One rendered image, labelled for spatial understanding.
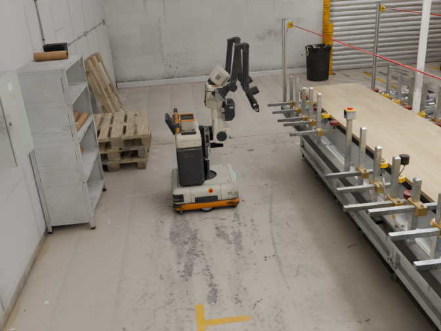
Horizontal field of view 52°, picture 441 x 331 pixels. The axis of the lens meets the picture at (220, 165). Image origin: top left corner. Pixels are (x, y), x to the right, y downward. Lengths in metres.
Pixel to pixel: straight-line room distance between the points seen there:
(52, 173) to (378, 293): 2.94
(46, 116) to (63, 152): 0.35
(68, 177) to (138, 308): 1.51
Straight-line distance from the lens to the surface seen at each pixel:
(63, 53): 4.62
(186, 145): 4.33
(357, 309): 3.43
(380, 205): 2.91
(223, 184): 4.51
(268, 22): 10.57
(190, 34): 10.38
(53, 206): 4.56
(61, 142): 4.29
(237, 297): 3.48
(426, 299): 3.36
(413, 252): 2.79
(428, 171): 3.34
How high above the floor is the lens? 2.19
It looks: 23 degrees down
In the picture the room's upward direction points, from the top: 4 degrees counter-clockwise
